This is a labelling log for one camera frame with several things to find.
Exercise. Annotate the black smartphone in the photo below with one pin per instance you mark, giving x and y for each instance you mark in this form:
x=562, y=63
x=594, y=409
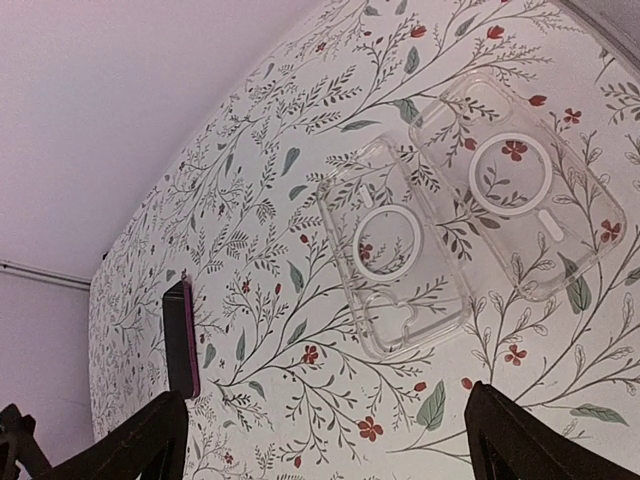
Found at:
x=180, y=340

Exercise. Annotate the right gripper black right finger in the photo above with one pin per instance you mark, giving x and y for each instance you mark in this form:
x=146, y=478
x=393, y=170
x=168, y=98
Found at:
x=507, y=442

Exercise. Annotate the floral patterned table mat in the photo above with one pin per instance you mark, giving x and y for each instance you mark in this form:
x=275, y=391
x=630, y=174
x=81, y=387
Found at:
x=286, y=389

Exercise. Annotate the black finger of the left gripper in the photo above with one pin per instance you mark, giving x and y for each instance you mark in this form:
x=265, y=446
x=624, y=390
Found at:
x=18, y=445

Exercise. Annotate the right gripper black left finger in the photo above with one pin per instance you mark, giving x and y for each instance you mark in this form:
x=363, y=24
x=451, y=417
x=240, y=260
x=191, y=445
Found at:
x=151, y=444

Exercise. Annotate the left aluminium frame post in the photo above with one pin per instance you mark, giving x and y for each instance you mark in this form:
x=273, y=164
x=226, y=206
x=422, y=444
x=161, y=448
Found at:
x=44, y=276

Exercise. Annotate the clear case on mat right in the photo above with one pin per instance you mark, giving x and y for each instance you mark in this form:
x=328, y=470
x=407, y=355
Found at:
x=404, y=288

